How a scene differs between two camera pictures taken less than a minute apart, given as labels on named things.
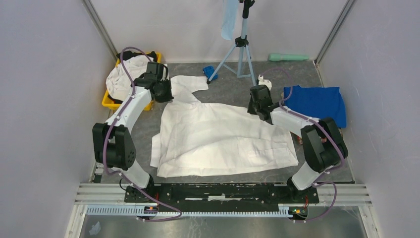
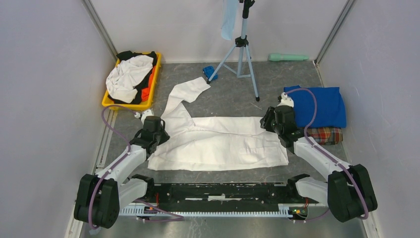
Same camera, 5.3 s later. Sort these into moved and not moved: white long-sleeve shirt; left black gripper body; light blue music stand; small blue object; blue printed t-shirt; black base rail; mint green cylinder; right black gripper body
Moved: white long-sleeve shirt; left black gripper body; right black gripper body
Not moved: light blue music stand; black base rail; blue printed t-shirt; small blue object; mint green cylinder
